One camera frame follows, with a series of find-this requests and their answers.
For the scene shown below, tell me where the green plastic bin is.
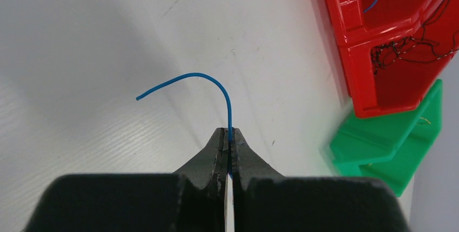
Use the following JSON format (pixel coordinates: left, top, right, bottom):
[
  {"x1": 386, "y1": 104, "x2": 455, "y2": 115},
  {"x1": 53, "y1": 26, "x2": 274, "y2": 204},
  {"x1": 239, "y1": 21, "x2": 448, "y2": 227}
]
[{"x1": 330, "y1": 79, "x2": 443, "y2": 197}]

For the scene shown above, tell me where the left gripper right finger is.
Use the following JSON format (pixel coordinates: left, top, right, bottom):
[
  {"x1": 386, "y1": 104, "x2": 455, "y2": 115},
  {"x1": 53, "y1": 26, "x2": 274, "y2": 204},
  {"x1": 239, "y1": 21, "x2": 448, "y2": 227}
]
[{"x1": 231, "y1": 129, "x2": 410, "y2": 231}]

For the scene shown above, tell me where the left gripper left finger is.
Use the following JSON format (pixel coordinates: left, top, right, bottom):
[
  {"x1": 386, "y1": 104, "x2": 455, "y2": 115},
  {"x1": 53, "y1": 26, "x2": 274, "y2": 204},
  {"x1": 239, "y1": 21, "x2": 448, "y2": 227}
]
[{"x1": 25, "y1": 128, "x2": 229, "y2": 231}]

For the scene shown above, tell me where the red plastic bin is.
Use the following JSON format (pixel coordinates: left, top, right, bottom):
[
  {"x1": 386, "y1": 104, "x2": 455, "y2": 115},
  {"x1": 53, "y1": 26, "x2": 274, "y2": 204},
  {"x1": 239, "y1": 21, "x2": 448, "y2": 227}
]
[{"x1": 325, "y1": 0, "x2": 458, "y2": 118}]

